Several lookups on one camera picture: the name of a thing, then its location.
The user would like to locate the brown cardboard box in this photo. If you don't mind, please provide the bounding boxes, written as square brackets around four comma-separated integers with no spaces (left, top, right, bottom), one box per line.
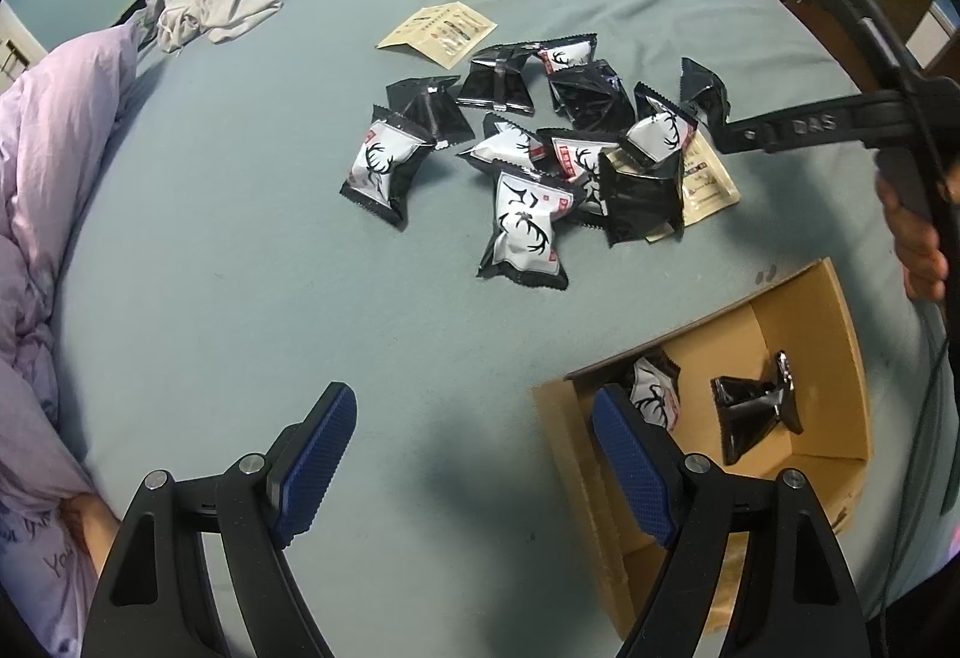
[532,259,875,640]

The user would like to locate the white antler snack packet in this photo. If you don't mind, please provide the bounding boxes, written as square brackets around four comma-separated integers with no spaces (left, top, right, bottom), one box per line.
[630,350,682,434]

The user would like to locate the lilac duvet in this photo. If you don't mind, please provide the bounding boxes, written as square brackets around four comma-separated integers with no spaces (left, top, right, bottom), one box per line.
[0,23,143,658]

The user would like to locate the beige printed sachet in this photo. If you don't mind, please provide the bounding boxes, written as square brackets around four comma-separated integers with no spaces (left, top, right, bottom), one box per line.
[375,1,497,68]
[611,133,742,245]

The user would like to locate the person's right hand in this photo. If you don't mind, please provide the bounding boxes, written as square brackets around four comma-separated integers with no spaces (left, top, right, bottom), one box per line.
[877,176,952,306]

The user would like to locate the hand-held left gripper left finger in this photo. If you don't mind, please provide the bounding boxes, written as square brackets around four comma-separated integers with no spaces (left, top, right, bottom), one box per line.
[81,382,359,658]

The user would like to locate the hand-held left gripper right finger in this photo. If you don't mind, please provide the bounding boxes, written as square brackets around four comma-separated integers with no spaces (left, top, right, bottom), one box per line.
[591,384,863,658]

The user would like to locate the glossy black snack packet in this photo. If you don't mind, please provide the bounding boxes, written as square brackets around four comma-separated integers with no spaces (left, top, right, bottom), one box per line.
[711,350,805,465]

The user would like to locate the pile of antler-print packets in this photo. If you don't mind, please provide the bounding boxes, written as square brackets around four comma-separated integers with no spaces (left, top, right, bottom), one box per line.
[341,31,702,291]

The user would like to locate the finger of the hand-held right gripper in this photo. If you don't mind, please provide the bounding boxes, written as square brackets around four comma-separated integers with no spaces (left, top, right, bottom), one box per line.
[709,89,905,156]

